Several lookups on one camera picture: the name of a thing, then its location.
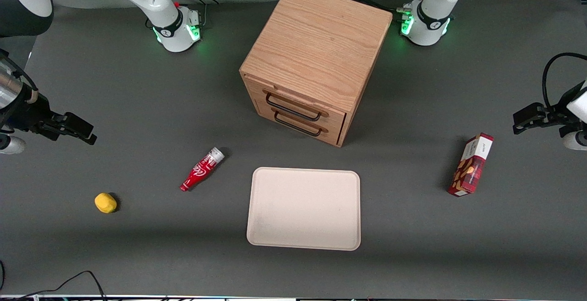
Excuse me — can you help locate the black wire drawer handle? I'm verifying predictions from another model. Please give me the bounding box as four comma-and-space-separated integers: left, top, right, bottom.
271, 107, 329, 137
262, 89, 330, 122

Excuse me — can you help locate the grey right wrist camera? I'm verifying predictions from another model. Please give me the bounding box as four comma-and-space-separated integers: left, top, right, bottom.
0, 135, 27, 155

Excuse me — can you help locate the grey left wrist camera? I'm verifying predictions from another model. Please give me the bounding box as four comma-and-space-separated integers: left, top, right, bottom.
563, 130, 587, 151

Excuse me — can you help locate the red soda bottle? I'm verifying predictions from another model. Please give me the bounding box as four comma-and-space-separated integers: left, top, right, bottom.
180, 147, 226, 193

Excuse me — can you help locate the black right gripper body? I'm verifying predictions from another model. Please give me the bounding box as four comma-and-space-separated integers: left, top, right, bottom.
21, 91, 67, 132

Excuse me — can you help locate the wooden drawer cabinet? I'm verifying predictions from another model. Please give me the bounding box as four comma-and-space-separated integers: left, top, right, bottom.
239, 0, 393, 148

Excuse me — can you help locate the beige rectangular tray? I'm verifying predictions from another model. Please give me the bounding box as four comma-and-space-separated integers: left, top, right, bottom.
246, 167, 361, 251

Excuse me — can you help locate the wooden drawer front panel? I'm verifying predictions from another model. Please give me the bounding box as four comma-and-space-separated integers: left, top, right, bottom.
250, 92, 345, 148
244, 75, 348, 131

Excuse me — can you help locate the yellow lemon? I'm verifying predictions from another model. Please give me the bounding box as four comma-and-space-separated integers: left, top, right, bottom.
94, 193, 118, 214

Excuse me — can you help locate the red plaid cookie box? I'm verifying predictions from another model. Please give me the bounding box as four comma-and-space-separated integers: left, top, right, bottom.
448, 133, 494, 197

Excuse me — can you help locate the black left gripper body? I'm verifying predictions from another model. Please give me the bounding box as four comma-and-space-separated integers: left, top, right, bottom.
546, 88, 579, 125

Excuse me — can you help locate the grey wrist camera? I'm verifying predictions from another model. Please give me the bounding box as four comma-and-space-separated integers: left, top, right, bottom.
563, 130, 587, 151
0, 135, 27, 155

